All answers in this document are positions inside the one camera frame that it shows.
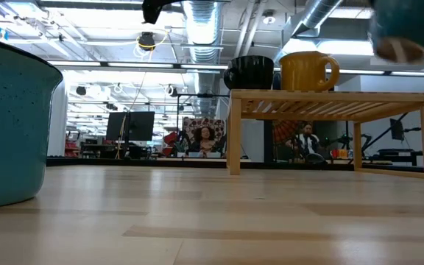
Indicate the black coffee mug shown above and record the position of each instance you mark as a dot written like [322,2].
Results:
[250,72]

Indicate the yellow coffee mug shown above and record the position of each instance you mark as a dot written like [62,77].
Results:
[304,71]

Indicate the dark teal mug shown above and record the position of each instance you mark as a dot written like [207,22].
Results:
[407,22]

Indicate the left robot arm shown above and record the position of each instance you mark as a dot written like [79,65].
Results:
[153,9]

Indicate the person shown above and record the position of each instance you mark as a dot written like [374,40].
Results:
[205,140]
[307,141]

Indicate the black pole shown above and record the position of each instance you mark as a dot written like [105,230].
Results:
[268,140]

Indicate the orange patterned fabric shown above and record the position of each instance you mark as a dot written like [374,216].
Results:
[283,129]

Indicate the black computer monitor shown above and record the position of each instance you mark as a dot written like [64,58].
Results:
[138,127]

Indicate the black office chair back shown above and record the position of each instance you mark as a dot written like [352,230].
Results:
[314,158]

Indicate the wooden slatted shelf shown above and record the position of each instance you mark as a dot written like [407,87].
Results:
[326,97]

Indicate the round ceiling detector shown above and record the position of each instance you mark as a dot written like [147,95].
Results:
[269,18]

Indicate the long ceiling light strip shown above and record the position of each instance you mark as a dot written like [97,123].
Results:
[87,63]
[363,71]

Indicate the small black monitor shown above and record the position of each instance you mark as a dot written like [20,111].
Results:
[396,129]

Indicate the black desk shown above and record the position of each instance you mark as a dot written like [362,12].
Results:
[399,151]

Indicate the large teal speckled pot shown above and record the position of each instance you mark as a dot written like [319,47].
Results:
[9,121]

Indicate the black table frame rail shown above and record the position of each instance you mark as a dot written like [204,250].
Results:
[123,162]

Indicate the ribbed silver ceiling duct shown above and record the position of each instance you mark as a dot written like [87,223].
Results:
[202,22]

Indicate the black ceiling camera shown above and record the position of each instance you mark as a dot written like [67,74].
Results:
[146,40]

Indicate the smooth silver ceiling duct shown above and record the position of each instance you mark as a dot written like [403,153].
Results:
[315,14]

